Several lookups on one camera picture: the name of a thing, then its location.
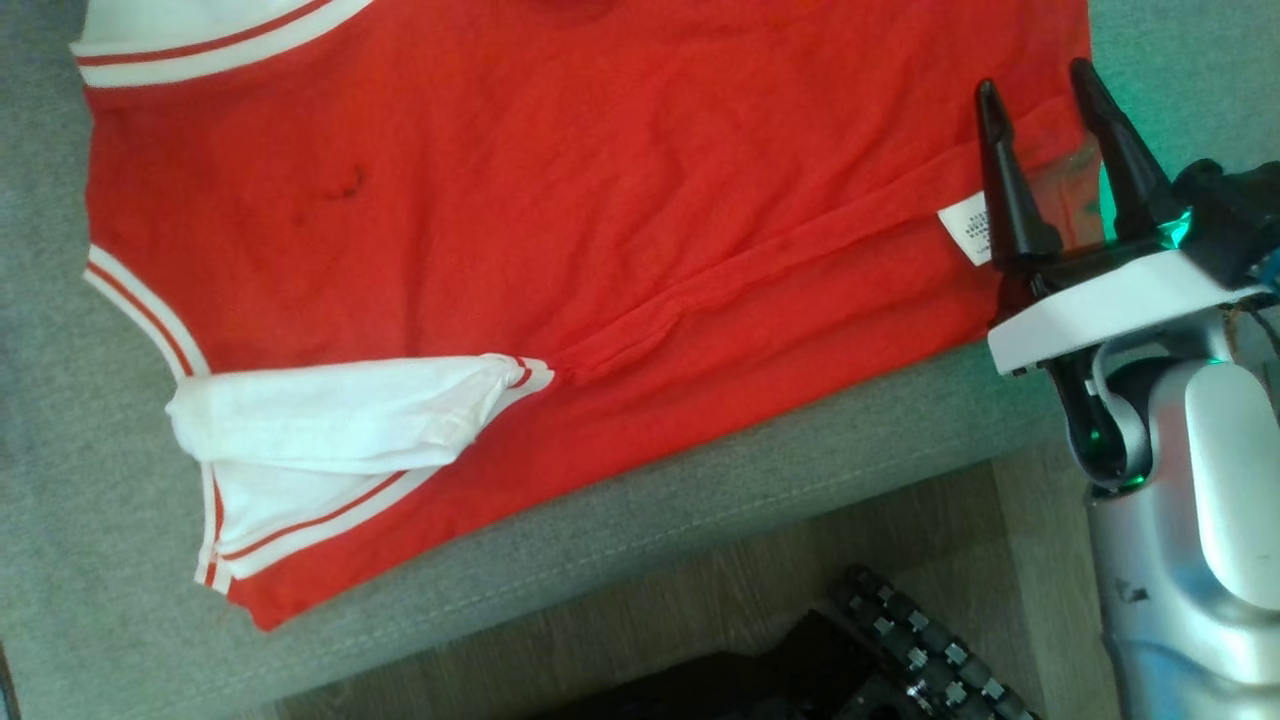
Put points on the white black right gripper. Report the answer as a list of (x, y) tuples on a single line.
[(1110, 305)]

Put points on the red jersey with white trim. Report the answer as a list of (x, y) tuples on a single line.
[(550, 200)]

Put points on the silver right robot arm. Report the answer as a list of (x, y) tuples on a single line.
[(1200, 560)]

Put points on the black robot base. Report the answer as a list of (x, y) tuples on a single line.
[(750, 680)]

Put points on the large grey sofa seat cushion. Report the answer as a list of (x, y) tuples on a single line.
[(100, 600)]

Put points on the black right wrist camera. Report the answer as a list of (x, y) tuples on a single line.
[(1230, 215)]

